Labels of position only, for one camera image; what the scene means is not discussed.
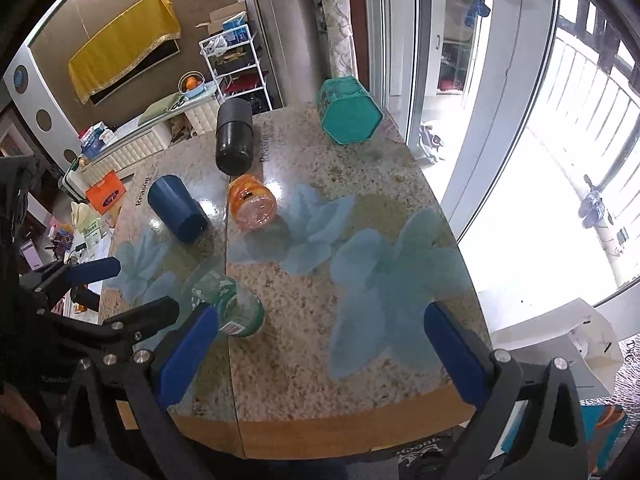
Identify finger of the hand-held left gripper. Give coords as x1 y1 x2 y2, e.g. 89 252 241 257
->
19 256 122 307
50 296 180 367

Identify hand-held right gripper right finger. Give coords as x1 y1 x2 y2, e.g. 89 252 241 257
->
424 301 589 480

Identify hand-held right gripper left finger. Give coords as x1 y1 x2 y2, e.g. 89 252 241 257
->
57 302 219 480

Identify clear green plastic bottle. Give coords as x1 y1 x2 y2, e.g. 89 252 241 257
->
181 270 265 340

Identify dark blue cup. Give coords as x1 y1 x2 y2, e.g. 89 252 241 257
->
147 175 211 245

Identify orange transparent cup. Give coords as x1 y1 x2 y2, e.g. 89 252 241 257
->
228 173 278 232

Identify black cup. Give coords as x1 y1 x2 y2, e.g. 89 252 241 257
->
215 99 256 176

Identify teal hexagonal cup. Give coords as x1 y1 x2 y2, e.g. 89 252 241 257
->
319 76 384 146

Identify person's left hand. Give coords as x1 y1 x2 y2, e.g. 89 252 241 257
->
0 391 42 432

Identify green snack packet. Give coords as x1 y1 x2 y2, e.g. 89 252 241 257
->
80 214 108 241

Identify orange tissue box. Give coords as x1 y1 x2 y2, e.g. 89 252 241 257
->
85 170 127 216

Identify white carton box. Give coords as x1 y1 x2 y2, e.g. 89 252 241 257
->
489 297 627 403

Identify black printed mat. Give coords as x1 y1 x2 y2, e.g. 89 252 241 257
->
397 427 468 480

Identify blue tissue pack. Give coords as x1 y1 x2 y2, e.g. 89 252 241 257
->
79 127 117 160

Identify white low cabinet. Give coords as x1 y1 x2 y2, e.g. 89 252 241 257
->
60 91 222 203

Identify green folded cloth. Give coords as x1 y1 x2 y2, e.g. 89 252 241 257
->
137 92 186 127

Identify dark slippers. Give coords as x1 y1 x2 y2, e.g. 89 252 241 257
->
577 174 610 231

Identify bowl of oranges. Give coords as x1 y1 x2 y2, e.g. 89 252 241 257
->
178 73 207 98

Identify yellow cloth cover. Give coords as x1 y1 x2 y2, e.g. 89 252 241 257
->
68 0 182 106

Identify cardboard box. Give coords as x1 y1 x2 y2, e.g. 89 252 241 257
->
195 1 249 36

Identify balcony railing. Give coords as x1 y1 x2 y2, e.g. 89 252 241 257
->
525 15 640 221

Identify blue hanging cloth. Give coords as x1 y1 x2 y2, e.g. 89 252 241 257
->
464 0 493 27

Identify patterned curtain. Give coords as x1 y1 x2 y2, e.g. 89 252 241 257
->
316 0 362 81

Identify white wire shelf rack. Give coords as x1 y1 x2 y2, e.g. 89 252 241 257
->
198 25 273 113

